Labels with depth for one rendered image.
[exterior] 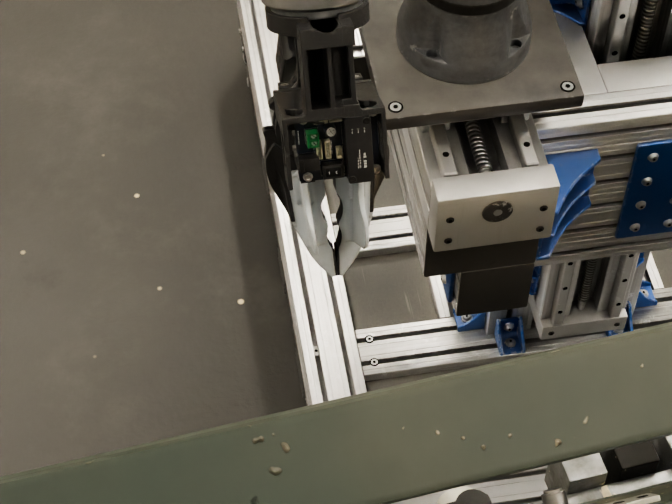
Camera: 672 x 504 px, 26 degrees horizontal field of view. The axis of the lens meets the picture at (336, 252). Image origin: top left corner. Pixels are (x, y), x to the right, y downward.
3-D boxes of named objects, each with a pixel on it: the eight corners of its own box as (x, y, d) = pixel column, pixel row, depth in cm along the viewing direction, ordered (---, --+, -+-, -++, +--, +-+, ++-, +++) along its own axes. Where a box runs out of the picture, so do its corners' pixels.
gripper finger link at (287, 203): (271, 224, 107) (260, 111, 103) (269, 216, 108) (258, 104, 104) (335, 216, 107) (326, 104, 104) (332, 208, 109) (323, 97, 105)
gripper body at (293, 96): (284, 200, 100) (268, 30, 94) (272, 156, 107) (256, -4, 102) (395, 187, 100) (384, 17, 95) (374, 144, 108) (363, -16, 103)
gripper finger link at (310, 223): (303, 307, 105) (292, 189, 101) (294, 272, 110) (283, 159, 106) (346, 301, 105) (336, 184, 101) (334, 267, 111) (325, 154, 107)
